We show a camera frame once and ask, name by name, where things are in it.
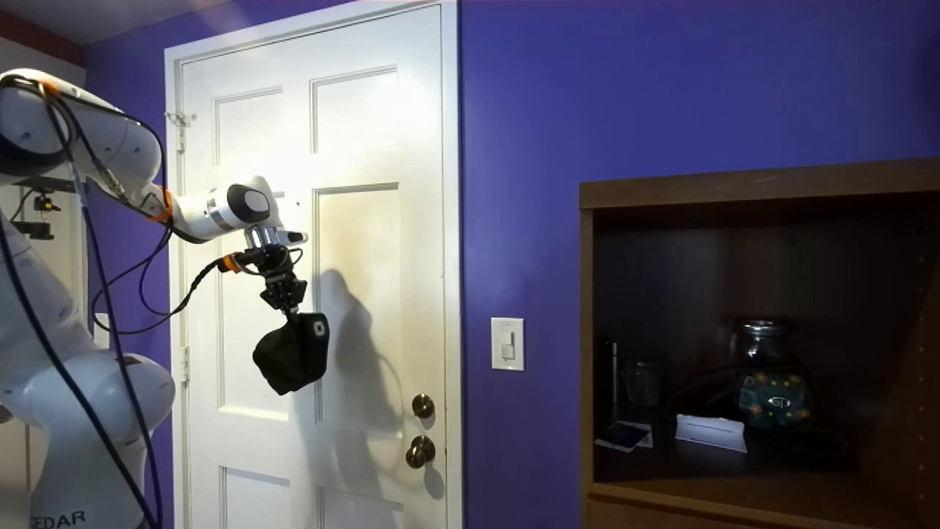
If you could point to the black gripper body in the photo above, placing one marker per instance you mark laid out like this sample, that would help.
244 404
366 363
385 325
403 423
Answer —
280 269

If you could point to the black knit beanie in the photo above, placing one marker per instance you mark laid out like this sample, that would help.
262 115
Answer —
288 356

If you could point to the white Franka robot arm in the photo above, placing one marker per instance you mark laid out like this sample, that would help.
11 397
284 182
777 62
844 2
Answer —
59 412

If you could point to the metal door hinge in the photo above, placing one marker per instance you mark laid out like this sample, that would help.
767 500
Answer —
181 121
184 365

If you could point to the dark deadbolt door knob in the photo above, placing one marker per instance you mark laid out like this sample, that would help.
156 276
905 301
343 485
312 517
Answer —
422 406

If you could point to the white panelled door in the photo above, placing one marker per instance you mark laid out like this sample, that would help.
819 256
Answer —
372 127

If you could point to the dark round door knob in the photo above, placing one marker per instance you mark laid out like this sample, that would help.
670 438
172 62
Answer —
422 451

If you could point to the brown wooden shelf unit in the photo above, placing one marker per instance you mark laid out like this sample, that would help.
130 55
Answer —
913 441

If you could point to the small dark flat device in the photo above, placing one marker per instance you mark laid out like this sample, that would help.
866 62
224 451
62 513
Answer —
623 437

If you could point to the clear drinking glass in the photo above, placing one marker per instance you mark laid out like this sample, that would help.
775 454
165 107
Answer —
644 385

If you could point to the glass jar with beads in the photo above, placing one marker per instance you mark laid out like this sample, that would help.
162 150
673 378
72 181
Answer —
775 385

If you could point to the white wall light switch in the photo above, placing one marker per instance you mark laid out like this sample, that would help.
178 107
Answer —
507 343

